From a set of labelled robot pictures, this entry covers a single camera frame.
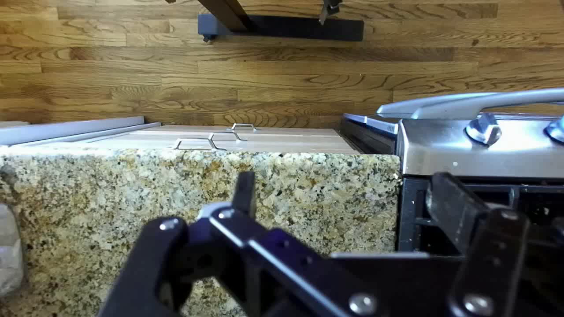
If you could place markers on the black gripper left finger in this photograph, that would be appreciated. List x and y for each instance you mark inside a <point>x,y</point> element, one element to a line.
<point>159,257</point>

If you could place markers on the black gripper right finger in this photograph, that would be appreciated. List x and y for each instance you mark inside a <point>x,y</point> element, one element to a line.
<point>493,264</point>

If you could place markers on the black gas stove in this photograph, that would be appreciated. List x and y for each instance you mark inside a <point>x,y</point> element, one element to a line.
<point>446,155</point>

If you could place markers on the silver stove knob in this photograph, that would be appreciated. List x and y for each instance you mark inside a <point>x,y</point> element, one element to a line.
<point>483,130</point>
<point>557,130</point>

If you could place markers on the white appliance front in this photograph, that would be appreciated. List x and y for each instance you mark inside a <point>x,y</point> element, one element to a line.
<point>63,130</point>

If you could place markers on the light wooden base cabinet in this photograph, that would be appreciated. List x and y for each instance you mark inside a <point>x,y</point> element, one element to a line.
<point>282,140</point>

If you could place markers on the black metal stand frame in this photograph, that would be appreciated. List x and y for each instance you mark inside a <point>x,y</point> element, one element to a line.
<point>293,28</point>

